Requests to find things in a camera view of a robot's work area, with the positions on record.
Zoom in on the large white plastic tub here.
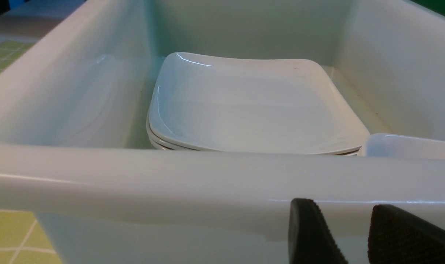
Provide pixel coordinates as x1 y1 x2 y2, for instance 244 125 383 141
0 0 445 264

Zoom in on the green backdrop cloth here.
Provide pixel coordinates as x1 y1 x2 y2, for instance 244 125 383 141
412 0 445 17

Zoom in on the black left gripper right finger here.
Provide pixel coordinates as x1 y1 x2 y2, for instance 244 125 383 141
368 204 445 264

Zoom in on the lower white square plate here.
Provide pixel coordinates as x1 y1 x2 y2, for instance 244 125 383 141
146 115 361 156

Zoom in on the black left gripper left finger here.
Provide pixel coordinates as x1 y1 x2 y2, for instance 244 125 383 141
288 198 348 264

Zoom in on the white square plate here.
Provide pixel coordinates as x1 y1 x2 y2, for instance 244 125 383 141
148 52 370 154
146 115 361 156

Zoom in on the top white square plate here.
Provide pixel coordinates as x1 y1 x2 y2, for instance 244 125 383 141
148 52 370 154

